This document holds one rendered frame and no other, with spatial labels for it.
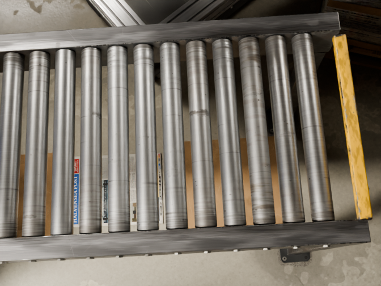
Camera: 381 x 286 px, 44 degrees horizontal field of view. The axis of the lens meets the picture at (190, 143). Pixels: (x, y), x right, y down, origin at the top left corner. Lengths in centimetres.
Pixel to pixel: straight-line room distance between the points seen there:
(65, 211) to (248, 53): 56
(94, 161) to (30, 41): 35
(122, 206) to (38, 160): 23
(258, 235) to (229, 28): 50
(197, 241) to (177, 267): 81
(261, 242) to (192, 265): 82
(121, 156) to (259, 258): 91
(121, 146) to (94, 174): 9
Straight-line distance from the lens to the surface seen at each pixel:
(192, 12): 187
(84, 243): 108
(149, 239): 106
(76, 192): 194
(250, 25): 119
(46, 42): 124
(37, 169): 114
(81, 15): 221
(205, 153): 108
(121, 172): 109
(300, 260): 187
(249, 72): 114
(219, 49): 116
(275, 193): 188
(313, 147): 110
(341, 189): 193
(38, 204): 113
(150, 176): 108
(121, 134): 111
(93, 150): 111
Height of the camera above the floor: 184
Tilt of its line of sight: 75 degrees down
